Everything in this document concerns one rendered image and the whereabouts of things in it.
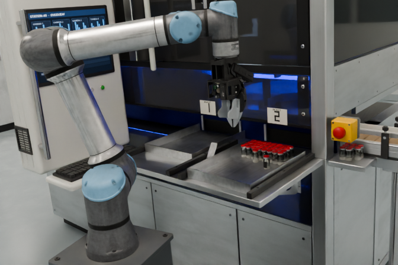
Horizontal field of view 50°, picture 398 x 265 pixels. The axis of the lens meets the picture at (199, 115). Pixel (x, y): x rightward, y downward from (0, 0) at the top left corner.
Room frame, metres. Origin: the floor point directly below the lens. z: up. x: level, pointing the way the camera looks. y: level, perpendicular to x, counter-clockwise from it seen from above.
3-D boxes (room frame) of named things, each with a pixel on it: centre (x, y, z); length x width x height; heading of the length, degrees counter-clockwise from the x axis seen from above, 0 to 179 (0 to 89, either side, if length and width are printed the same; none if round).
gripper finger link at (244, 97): (1.22, -0.12, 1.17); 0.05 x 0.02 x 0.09; 48
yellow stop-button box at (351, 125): (1.40, -0.50, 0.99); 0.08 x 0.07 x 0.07; 138
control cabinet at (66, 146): (1.94, 0.58, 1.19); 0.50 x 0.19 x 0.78; 138
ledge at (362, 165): (1.42, -0.54, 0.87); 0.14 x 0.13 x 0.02; 138
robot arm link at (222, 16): (1.22, -0.09, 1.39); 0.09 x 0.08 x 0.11; 88
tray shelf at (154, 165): (1.55, -0.06, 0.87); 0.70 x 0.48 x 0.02; 48
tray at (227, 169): (1.40, -0.16, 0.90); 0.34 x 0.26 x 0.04; 137
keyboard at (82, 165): (1.78, 0.44, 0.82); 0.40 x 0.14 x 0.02; 138
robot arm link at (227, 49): (1.22, -0.09, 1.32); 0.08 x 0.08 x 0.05
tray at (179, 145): (1.71, 0.02, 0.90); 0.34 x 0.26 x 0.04; 138
